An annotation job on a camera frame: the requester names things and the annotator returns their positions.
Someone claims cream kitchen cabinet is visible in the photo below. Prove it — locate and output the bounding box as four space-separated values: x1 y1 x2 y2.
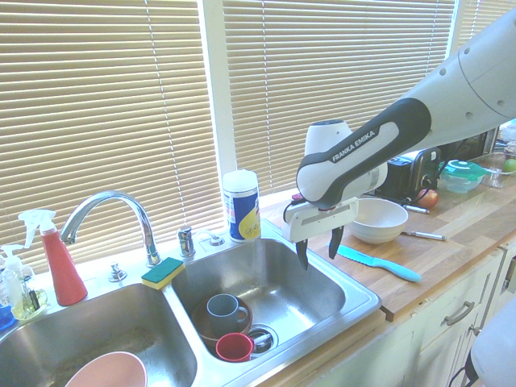
257 241 516 387

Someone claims metal drawer handle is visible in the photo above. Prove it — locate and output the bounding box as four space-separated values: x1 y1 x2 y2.
444 300 476 327

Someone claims white wipes canister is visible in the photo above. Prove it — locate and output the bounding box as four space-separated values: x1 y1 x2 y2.
223 169 262 243

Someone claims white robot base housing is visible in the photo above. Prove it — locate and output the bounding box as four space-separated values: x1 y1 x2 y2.
469 300 516 387

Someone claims red spray bottle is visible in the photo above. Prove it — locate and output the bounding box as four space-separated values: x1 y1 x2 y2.
18 210 89 307

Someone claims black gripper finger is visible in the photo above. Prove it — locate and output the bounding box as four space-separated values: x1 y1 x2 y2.
294 237 310 271
327 226 345 260

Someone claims blue plastic container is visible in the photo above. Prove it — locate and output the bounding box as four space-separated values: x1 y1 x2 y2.
0 304 16 331

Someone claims green and yellow sponge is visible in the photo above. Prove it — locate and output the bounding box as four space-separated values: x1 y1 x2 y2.
140 256 185 290

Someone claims dark microwave oven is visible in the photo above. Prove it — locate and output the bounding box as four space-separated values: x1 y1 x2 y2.
439 127 501 160

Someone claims pink bowl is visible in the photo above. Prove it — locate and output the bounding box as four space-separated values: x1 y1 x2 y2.
64 351 148 387

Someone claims wide beige window blind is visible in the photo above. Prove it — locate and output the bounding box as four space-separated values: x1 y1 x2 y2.
0 0 225 274

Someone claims metal drain strainer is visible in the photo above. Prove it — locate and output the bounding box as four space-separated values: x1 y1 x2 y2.
246 325 280 356

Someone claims clear soap dispenser bottle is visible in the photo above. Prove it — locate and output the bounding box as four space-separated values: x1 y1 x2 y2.
10 276 48 322

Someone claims teal serrated knife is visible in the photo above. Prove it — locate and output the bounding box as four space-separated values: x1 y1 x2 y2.
336 244 422 283

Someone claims red apple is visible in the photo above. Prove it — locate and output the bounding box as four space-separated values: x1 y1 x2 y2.
417 188 439 209

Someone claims brown wooden bowl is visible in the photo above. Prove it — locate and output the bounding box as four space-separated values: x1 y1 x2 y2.
191 297 254 351

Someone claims black toaster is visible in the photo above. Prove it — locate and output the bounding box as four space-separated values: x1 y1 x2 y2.
372 146 443 199

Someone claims red cup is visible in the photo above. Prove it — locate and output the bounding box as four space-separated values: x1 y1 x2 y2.
215 332 256 362

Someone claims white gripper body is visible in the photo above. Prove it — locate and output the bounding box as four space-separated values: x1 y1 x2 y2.
281 197 360 243

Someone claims clear pump soap bottle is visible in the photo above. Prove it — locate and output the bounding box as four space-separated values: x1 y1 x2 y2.
0 243 25 310

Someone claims grey mug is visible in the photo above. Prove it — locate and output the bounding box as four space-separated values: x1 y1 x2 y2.
206 293 250 338

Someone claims narrow beige window blind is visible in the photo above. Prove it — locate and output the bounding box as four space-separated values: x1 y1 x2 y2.
459 0 516 41

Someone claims clear glass dish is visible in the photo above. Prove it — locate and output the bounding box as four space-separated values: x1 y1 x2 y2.
481 152 516 189

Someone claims stainless steel double sink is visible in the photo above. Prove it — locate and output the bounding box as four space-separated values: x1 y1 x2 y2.
0 219 382 387

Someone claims green lidded plastic container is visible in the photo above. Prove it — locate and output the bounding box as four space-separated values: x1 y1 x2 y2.
438 159 488 195

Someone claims chrome sink knob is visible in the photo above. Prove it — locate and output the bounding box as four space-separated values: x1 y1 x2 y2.
107 260 128 283

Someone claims white bowl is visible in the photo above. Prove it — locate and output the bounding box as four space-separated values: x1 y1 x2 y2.
347 198 410 245

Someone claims chrome gooseneck faucet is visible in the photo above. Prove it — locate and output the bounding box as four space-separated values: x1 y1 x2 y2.
60 190 163 268

